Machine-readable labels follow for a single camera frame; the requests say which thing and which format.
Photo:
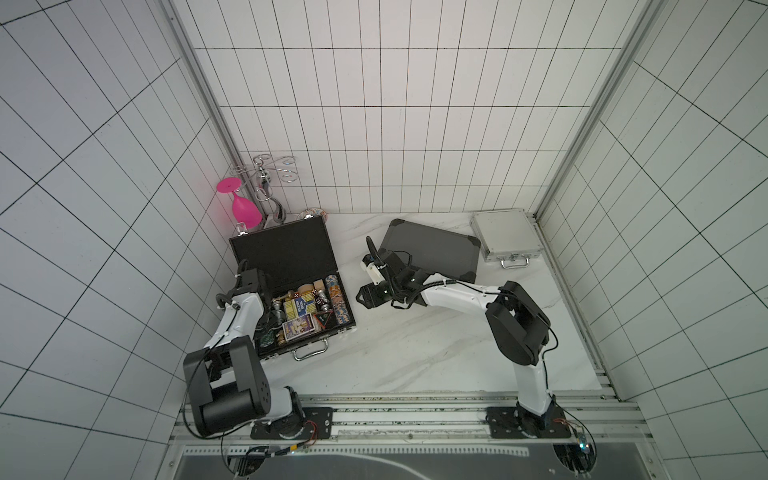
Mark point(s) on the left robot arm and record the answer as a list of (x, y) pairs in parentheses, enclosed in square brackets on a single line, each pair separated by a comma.
[(196, 388)]

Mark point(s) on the metal wire glass rack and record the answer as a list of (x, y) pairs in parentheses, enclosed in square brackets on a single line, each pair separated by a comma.
[(258, 174)]

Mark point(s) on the pink wine glass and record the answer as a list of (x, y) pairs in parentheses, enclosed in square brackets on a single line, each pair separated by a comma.
[(244, 210)]

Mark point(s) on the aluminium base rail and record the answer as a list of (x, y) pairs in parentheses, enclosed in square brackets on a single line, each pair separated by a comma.
[(480, 423)]

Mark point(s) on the silver poker case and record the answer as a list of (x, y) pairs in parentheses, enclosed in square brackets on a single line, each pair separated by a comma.
[(507, 237)]

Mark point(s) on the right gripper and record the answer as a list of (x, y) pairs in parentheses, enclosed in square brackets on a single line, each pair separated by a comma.
[(383, 278)]

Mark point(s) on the black poker case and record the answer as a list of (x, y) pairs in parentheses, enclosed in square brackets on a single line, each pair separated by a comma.
[(451, 254), (292, 255)]

